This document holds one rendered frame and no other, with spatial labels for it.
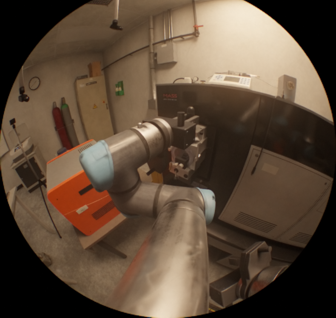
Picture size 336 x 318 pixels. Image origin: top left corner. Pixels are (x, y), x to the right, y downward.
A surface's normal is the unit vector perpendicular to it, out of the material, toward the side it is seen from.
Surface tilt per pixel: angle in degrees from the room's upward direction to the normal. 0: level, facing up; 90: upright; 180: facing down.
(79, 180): 90
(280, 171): 90
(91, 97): 90
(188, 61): 90
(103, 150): 28
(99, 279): 0
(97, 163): 47
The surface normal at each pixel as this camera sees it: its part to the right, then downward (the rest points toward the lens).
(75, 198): 0.78, 0.30
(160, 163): -0.62, 0.43
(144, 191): -0.09, -0.68
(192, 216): 0.31, -0.94
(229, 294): 0.18, -0.60
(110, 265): -0.04, -0.86
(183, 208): -0.01, -1.00
